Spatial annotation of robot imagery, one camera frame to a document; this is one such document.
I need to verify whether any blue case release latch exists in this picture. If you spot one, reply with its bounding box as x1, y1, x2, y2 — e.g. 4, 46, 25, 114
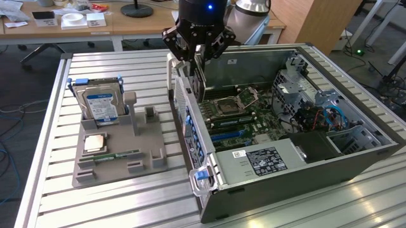
194, 170, 207, 189

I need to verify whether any metal socket cover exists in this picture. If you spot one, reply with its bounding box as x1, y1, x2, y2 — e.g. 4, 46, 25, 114
236, 85, 258, 107

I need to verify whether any green RAM stick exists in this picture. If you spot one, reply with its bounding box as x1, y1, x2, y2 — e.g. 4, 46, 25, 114
79, 149, 142, 165

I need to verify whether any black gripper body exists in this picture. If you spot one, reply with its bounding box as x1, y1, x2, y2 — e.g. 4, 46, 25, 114
176, 0, 230, 46

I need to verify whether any Nvidia graphics card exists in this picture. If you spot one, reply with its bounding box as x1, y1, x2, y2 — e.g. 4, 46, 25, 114
190, 44, 207, 103

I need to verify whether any white box with tape roll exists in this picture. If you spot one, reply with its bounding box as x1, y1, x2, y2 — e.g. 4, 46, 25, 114
60, 13, 90, 30

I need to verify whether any grey power supply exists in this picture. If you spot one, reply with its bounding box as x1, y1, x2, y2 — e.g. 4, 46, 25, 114
207, 139, 311, 186

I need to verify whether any wooden cabinet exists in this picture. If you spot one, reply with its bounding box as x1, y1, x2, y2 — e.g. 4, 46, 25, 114
269, 0, 365, 56

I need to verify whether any blue expansion slot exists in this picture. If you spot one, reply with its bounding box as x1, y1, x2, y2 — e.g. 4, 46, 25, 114
210, 130, 247, 141

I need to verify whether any metal disk bay cage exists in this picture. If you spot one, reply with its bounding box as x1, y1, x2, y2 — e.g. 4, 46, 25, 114
273, 55, 346, 114

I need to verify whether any CPU socket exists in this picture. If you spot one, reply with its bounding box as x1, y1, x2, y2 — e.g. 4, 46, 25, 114
215, 96, 244, 117

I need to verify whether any open grey PC case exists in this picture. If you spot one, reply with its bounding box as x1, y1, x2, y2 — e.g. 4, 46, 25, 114
166, 42, 399, 224

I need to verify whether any installed dark RAM stick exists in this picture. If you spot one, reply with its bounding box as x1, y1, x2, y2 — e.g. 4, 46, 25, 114
208, 115, 256, 130

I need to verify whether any grey parts rack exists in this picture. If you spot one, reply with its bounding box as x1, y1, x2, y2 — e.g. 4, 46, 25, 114
72, 91, 168, 189

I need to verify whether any black round lamp base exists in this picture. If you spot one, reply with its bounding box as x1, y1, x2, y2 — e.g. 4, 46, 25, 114
119, 0, 155, 18

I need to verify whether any crumpled plastic bag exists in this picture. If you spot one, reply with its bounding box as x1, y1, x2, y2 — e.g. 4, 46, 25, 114
0, 0, 31, 22

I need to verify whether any wooden desk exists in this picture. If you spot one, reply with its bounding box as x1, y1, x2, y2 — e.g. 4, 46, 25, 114
0, 0, 289, 46

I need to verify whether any black topped white box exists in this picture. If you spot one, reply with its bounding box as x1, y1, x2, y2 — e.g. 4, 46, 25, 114
31, 11, 59, 27

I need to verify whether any green Dell motherboard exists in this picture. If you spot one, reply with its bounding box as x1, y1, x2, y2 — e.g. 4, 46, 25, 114
199, 83, 293, 153

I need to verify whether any black chair base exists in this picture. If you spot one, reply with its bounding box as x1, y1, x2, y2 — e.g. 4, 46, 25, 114
17, 41, 96, 71

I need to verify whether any small white labelled box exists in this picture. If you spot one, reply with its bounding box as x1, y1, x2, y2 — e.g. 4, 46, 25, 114
86, 13, 106, 28

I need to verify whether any silver CPU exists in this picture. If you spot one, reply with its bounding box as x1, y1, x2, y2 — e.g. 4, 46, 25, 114
83, 134, 107, 153

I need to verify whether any hard disk blue carrier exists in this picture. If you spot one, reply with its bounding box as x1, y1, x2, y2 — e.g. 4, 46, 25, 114
67, 75, 126, 126

